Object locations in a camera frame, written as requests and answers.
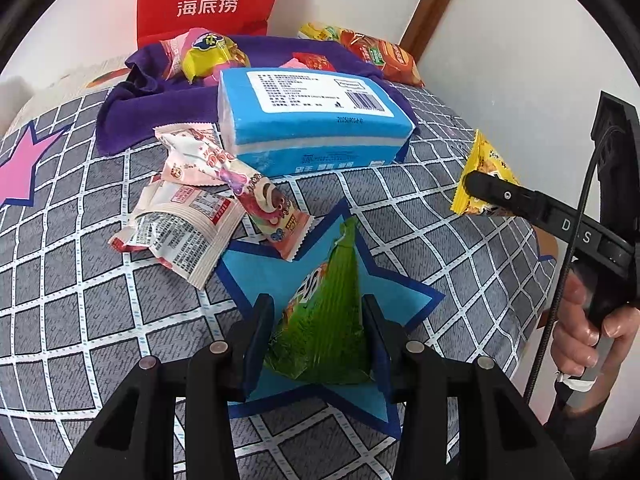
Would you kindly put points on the blue tissue pack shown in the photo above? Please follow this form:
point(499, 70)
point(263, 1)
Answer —
point(300, 147)

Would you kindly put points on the pink panda snack packet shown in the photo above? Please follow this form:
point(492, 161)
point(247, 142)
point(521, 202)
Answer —
point(172, 52)

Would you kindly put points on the yellow triangular snack packet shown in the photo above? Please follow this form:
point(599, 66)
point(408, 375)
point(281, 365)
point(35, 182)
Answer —
point(487, 160)

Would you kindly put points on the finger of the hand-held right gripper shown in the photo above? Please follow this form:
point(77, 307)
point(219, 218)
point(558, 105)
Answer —
point(500, 192)

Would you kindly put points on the orange star sticker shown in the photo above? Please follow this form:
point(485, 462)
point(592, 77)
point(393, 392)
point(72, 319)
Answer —
point(548, 247)

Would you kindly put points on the pink round snack packet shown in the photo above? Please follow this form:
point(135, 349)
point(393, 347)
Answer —
point(291, 63)

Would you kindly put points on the pink bear snack packet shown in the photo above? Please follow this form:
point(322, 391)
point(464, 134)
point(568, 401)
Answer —
point(265, 205)

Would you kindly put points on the orange chips bag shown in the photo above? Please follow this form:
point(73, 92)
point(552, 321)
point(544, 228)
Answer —
point(395, 60)

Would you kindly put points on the yellow blue label snack packet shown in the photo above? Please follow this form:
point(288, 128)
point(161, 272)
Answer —
point(205, 62)

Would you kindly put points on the white pink cartoon snack packet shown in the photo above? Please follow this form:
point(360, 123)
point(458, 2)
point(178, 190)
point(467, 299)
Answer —
point(170, 250)
point(210, 207)
point(187, 157)

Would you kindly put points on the blue star sticker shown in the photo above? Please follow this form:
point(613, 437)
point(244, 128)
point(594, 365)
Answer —
point(260, 280)

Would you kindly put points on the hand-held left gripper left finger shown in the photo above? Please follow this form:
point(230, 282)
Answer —
point(259, 340)

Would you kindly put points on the red paper bag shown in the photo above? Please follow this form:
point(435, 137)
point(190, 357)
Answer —
point(160, 5)

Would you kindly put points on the red candy packet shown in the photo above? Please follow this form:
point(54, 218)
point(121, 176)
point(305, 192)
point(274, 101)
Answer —
point(317, 62)

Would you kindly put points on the yellow chips bag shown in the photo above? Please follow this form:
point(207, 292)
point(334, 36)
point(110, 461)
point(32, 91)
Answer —
point(315, 32)

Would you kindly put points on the pink star sticker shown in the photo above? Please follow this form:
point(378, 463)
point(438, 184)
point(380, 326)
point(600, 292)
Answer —
point(20, 165)

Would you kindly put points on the green triangular snack packet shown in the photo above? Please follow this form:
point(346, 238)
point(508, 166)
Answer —
point(325, 320)

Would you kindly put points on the purple cloth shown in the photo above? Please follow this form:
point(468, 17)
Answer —
point(145, 105)

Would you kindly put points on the brown wooden door frame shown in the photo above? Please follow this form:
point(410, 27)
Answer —
point(435, 5)

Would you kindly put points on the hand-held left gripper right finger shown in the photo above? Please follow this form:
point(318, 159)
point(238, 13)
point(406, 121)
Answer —
point(381, 355)

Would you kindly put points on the person's right hand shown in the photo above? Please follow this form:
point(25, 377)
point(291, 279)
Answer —
point(575, 335)

